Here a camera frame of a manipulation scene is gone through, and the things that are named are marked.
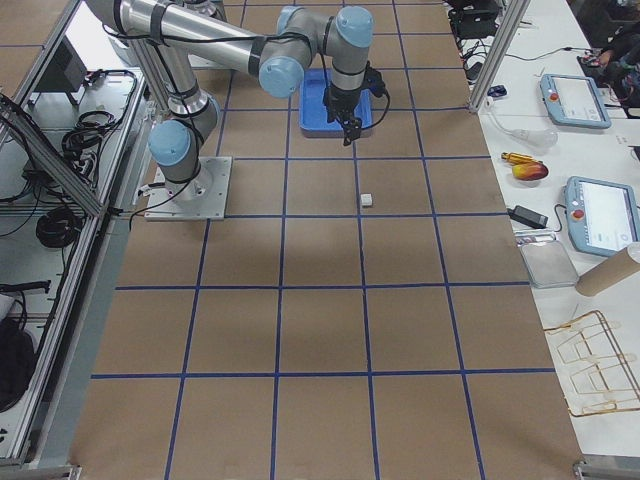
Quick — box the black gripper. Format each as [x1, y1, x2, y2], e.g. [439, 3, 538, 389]
[323, 62, 387, 146]

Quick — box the white block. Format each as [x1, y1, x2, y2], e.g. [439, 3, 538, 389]
[360, 193, 373, 208]

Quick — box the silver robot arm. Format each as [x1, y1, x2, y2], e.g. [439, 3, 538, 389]
[87, 1, 390, 146]

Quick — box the blue plastic tray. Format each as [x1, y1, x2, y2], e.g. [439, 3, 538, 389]
[298, 69, 374, 140]

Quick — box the brass cylinder tool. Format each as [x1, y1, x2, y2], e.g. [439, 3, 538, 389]
[501, 152, 538, 165]

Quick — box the red yellow mango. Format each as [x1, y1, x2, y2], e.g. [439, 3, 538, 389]
[512, 162, 549, 181]

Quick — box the black power adapter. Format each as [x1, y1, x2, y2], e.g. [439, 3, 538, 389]
[507, 205, 548, 229]

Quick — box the far teach pendant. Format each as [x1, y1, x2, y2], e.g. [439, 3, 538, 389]
[539, 74, 611, 130]

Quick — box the teach pendant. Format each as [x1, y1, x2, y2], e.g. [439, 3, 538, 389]
[564, 176, 639, 257]
[539, 74, 611, 130]

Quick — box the grey metal tin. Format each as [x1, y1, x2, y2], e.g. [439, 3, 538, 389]
[519, 240, 578, 289]

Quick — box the near teach pendant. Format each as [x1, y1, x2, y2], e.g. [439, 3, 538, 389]
[564, 176, 639, 257]

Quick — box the cardboard tube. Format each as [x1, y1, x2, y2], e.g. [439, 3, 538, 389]
[575, 242, 639, 297]

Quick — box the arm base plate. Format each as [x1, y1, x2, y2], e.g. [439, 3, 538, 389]
[144, 156, 233, 221]

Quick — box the aluminium frame post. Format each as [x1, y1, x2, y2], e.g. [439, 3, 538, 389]
[468, 0, 530, 113]

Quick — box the gold wire rack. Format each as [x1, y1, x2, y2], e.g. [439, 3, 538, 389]
[544, 310, 639, 418]

